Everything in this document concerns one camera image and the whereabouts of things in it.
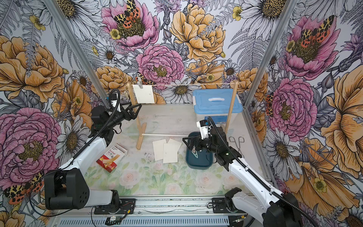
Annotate right wooden post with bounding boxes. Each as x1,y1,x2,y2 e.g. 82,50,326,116
225,81,239,134

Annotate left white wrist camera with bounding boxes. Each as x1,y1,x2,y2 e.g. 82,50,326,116
109,93,119,107

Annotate wooden stand base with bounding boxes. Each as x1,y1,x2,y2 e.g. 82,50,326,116
135,121,199,150

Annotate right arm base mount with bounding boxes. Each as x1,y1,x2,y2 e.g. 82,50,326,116
207,197,243,213

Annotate twine string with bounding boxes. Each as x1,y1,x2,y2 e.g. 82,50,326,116
127,81,238,88

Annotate white postcard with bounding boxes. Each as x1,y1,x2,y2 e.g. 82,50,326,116
132,85,155,104
153,139,166,161
163,143,178,164
168,139,182,151

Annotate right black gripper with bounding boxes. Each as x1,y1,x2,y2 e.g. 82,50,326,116
182,135,218,154

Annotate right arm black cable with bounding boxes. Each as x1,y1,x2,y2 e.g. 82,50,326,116
206,116,318,227

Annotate dark teal tray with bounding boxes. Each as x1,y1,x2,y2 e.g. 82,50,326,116
185,148,214,170

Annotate blue lidded storage box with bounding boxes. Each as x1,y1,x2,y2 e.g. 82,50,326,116
192,89,233,126

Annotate teal clothespin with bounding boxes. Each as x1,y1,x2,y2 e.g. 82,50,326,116
192,147,199,159

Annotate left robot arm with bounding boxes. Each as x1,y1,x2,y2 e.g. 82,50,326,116
44,103,142,213

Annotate red white small box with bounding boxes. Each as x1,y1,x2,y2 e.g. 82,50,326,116
96,144,128,173

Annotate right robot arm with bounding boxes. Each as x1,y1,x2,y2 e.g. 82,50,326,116
182,133,303,227

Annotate metal scissors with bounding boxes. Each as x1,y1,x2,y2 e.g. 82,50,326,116
229,136,245,157

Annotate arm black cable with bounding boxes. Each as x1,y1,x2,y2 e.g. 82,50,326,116
28,88,122,218
206,116,318,227

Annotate grey clothespin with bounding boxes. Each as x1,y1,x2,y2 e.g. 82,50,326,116
137,73,143,89

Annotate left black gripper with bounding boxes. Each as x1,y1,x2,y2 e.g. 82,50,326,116
106,101,143,128

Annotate aluminium front rail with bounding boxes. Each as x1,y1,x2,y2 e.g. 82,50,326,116
48,195,264,227

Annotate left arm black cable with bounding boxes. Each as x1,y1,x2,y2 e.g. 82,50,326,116
28,88,122,218

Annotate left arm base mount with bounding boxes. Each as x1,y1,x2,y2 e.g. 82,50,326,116
94,198,136,215

